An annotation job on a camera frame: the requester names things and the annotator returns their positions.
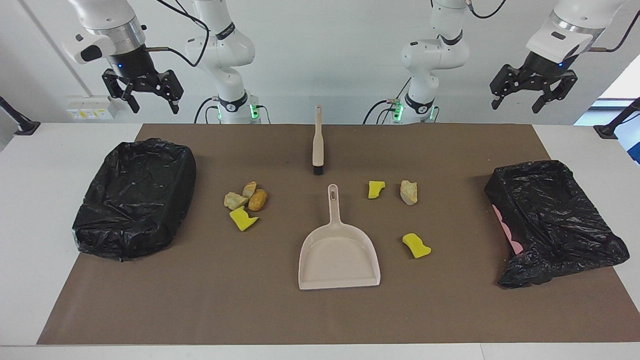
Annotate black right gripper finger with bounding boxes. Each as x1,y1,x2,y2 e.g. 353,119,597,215
152,70,185,115
102,69,141,115

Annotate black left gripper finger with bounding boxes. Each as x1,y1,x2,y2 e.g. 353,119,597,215
531,72,579,115
489,64,526,111

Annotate pale bread chunk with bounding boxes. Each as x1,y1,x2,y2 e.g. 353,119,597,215
223,192,249,211

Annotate round brown bread piece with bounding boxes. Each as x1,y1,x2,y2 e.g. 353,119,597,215
248,188,268,212

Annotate pale beige stone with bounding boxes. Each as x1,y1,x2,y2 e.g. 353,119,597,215
400,180,419,206

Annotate beige brush black bristles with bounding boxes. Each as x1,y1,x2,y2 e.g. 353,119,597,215
312,104,325,176

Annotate beige plastic dustpan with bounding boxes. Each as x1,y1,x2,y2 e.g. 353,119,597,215
298,183,382,291

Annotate black bag lined bin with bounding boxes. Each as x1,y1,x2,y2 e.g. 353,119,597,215
71,138,197,262

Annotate crumpled black trash bag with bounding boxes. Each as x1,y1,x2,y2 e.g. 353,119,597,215
484,160,631,289

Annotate pink plastic bin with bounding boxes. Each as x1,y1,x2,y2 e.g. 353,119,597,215
492,204,524,255

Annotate bright glass window panel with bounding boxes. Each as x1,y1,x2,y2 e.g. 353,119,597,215
574,54,640,166

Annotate brown table mat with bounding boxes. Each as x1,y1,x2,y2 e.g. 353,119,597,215
36,123,640,346

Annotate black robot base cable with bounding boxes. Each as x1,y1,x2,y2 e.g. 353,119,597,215
194,96,221,124
363,97,401,125

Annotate white wall power socket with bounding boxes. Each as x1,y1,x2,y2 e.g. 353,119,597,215
66,95,118,121

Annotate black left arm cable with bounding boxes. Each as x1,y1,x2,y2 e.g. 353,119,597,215
587,10,640,53

